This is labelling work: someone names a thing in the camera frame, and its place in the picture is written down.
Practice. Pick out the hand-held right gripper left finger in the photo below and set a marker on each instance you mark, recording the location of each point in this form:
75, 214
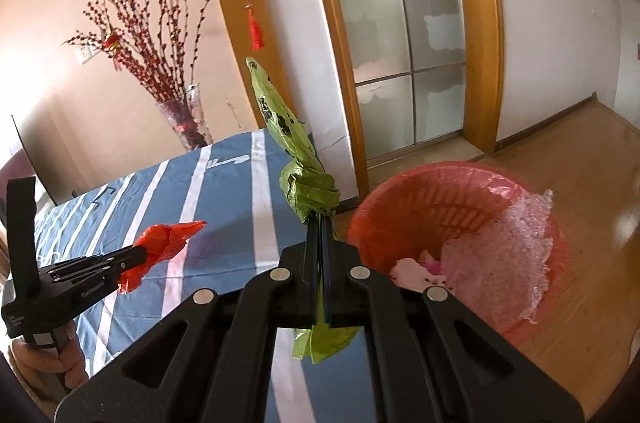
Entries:
312, 263

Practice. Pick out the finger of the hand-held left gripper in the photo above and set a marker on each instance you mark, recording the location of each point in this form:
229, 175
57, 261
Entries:
132, 259

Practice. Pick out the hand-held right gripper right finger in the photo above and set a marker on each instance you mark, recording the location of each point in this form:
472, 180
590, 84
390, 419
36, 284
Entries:
331, 270

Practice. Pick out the red plastic bag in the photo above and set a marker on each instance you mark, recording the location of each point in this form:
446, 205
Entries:
160, 243

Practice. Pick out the light green plastic bag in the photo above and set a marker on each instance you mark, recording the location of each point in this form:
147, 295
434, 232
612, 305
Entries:
300, 188

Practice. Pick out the pink plastic bag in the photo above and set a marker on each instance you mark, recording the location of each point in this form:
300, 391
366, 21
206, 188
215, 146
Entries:
415, 273

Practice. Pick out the red plastic basket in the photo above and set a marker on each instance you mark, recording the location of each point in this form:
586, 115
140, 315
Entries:
410, 213

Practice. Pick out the clear crinkled plastic bag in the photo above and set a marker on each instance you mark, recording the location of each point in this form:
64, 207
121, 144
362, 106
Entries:
500, 263

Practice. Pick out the person's left hand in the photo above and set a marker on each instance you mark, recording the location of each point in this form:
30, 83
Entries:
75, 355

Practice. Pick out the blue striped tablecloth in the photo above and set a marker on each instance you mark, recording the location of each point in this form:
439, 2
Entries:
225, 203

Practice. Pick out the black television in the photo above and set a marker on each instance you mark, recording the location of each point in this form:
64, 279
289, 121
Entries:
20, 173

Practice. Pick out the glass vase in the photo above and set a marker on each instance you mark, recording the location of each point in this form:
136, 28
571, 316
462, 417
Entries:
185, 118

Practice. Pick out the red berry branches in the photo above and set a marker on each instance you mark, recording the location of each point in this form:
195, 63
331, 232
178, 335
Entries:
160, 68

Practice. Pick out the red lantern ornament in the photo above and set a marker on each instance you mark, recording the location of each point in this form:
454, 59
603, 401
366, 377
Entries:
111, 41

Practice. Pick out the frosted glass sliding door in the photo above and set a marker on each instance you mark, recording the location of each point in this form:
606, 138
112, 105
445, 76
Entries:
380, 28

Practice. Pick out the white wall socket plate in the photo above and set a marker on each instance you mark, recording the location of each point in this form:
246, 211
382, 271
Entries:
85, 54

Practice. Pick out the wooden door frame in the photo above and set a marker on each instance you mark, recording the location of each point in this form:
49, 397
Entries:
475, 53

